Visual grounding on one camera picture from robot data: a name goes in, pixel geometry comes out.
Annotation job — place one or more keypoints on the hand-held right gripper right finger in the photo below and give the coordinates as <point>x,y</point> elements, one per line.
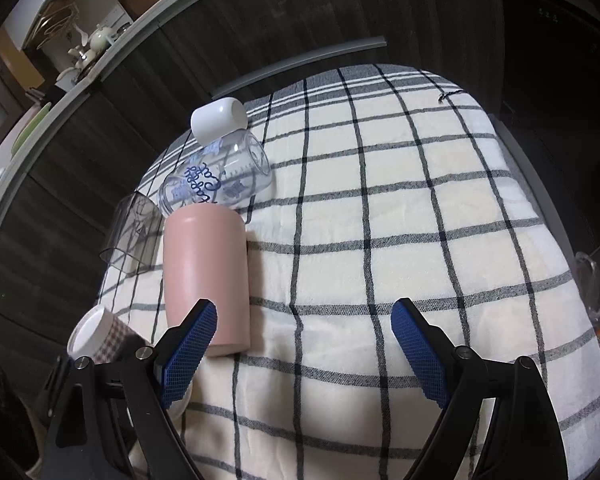
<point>420,350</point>

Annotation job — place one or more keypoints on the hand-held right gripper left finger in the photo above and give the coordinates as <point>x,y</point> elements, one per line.
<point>187,355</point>

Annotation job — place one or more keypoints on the pink cup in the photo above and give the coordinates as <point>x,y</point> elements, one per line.
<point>207,270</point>

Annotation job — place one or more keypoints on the checkered paper cup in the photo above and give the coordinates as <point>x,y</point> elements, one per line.
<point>102,335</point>

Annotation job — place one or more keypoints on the smoky transparent cup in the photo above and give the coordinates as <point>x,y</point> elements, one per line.
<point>132,232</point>

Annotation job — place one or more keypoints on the clear printed glass cup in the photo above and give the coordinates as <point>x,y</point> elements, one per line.
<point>215,177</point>

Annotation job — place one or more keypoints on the white cup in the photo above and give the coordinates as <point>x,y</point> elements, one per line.
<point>217,121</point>

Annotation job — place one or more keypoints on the plaid blanket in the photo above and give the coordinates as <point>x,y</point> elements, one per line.
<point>370,270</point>

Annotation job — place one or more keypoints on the clear glass jar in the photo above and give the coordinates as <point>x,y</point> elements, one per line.
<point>595,290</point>

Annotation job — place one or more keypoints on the green plate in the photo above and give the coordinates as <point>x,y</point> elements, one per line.
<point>30,122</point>

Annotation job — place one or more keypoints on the white teapot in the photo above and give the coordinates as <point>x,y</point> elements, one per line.
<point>99,37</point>

